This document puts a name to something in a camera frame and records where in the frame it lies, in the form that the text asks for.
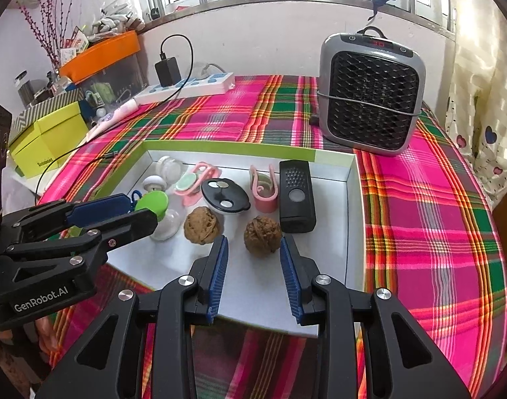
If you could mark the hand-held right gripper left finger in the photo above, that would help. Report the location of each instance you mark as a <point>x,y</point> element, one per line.
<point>218,282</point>

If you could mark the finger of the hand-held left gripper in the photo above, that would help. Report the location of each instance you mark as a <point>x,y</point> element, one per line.
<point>99,210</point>
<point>133,226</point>

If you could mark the black bike light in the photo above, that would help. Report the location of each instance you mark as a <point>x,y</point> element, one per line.
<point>297,212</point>

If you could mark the grey space heater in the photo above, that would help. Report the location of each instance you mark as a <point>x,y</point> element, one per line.
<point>370,91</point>

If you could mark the pink clip with green pad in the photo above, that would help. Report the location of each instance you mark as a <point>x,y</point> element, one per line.
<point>187,183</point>

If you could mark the green lid clear bottle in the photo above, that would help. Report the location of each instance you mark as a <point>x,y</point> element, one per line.
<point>151,201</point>

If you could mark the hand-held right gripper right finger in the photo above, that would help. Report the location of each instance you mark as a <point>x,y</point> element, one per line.
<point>291,286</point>

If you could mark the grey chevron patterned box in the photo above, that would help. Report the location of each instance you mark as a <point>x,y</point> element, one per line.
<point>37,112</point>

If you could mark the cream heart print curtain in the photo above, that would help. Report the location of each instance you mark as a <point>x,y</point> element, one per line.
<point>478,91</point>

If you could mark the black round disc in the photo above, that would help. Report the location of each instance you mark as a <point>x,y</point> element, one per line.
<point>214,195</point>

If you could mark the white side table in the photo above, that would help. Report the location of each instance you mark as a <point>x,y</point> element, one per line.
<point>27,181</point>

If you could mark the translucent white jar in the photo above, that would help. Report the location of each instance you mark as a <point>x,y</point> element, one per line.
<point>172,168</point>

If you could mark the colourful paper packets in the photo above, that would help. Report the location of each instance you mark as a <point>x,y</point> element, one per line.
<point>74,45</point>

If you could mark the white plastic bags pile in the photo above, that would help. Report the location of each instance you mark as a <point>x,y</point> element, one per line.
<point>112,20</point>

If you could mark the dark glass jar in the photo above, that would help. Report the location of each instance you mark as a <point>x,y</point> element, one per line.
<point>24,89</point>

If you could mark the lime green box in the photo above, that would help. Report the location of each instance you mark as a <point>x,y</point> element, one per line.
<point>49,137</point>

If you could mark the white power strip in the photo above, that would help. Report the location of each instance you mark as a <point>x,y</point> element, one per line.
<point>203,83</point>

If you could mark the pink green plaid blanket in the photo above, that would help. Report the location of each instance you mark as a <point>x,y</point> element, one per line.
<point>424,216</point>

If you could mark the person's left hand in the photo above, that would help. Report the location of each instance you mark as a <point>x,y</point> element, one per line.
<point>49,334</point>

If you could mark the green white cardboard box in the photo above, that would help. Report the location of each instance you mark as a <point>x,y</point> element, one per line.
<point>253,299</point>

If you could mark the pink white tube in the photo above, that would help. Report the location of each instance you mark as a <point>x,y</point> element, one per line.
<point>116,115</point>

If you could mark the purple flower branches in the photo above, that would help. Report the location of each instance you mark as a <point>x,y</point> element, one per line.
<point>54,56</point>

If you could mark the brown walnut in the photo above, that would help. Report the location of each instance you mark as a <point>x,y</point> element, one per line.
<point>262,235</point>
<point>201,226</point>

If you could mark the clear bin with orange lid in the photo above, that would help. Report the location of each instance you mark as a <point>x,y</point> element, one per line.
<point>99,52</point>

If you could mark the black heater plug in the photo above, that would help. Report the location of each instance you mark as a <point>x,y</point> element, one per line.
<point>314,119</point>

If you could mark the black power adapter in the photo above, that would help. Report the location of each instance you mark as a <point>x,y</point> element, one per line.
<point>168,70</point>

